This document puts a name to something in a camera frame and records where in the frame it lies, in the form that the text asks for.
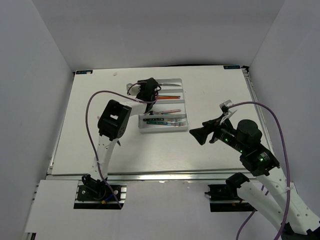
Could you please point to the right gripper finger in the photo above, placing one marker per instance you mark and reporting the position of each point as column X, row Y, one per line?
column 201, row 134
column 212, row 124

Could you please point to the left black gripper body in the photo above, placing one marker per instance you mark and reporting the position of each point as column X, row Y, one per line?
column 141, row 90

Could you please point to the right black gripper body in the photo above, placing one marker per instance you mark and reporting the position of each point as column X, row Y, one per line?
column 226, row 134

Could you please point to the teal handled fork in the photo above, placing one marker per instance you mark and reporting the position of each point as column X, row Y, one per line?
column 167, row 123
column 159, row 119

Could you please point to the pink handled spoon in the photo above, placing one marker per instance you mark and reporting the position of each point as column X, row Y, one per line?
column 166, row 112

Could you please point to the dark handled table knife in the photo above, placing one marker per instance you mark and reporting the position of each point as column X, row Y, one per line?
column 169, row 85

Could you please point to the teal handled spoon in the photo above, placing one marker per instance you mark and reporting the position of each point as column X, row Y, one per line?
column 168, row 115

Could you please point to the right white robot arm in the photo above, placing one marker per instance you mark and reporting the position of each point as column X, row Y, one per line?
column 283, row 208

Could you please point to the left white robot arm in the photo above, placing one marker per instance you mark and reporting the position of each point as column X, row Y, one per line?
column 114, row 119

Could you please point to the white four-compartment cutlery tray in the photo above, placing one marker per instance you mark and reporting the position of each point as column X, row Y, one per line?
column 162, row 105

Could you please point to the right blue corner label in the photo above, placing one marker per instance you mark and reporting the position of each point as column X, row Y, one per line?
column 232, row 67

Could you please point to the blue corner label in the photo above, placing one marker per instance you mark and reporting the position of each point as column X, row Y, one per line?
column 232, row 67
column 83, row 72

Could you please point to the left blue corner label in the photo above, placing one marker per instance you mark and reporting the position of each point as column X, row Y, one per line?
column 83, row 72

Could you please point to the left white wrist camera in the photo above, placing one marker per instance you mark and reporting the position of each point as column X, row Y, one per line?
column 129, row 86

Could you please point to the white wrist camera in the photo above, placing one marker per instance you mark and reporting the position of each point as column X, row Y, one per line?
column 227, row 112
column 129, row 86

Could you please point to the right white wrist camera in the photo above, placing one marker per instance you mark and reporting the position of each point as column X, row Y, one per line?
column 227, row 112

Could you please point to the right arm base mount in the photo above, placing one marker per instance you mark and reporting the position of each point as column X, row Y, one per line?
column 223, row 198

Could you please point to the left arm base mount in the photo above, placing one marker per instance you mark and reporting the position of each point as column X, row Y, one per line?
column 94, row 194

